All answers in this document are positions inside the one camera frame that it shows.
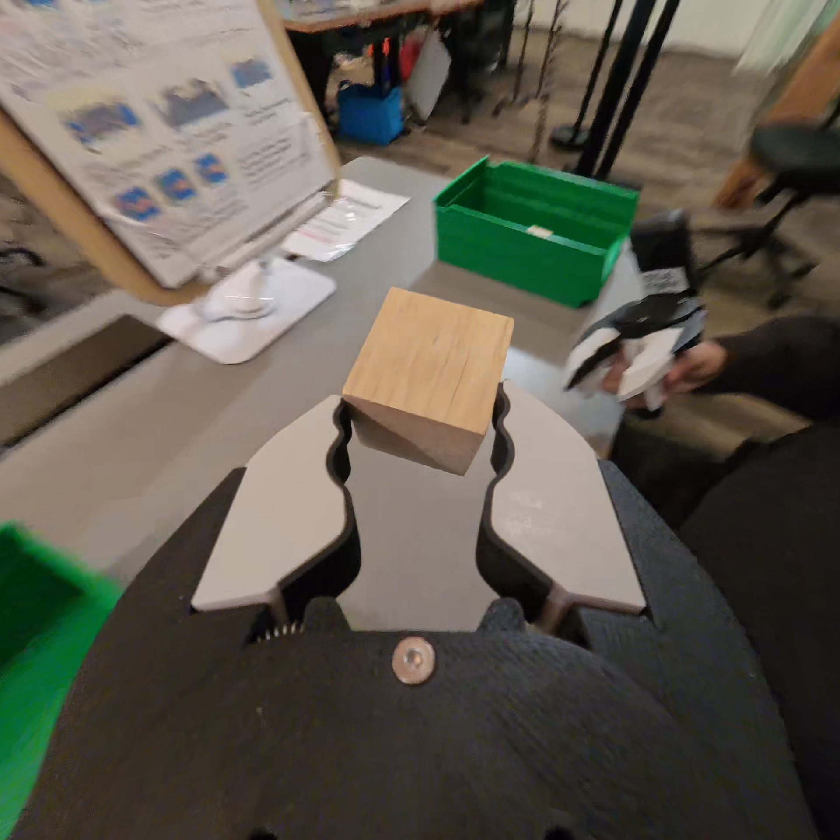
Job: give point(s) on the grey desk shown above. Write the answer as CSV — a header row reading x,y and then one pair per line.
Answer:
x,y
197,426

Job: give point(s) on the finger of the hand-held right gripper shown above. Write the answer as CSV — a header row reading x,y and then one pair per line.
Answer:
x,y
649,367
587,358

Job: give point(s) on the white panel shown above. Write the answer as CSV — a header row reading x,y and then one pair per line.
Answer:
x,y
430,72

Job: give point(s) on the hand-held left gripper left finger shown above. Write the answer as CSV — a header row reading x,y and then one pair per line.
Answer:
x,y
275,512

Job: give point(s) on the person's right forearm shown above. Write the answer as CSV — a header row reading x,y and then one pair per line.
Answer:
x,y
774,361

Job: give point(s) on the black office chair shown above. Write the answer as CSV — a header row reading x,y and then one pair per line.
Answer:
x,y
787,157

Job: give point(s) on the printed paper sheet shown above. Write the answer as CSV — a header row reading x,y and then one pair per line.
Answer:
x,y
348,220

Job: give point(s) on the black tripod stand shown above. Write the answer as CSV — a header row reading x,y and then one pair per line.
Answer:
x,y
613,98

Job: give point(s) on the black frame table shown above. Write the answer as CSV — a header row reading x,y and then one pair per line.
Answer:
x,y
367,13

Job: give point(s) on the green plastic bin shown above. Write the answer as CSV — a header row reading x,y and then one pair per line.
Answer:
x,y
39,623
518,262

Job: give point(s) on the person's black sweater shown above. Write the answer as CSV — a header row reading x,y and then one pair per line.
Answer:
x,y
774,558

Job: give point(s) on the blue storage box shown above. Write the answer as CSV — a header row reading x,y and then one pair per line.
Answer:
x,y
371,115

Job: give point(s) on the wooden railing beam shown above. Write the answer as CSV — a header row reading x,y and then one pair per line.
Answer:
x,y
807,85

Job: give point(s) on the person's right hand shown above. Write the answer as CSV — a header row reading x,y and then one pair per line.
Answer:
x,y
699,367

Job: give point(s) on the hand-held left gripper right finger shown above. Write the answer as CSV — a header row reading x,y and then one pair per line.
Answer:
x,y
564,525

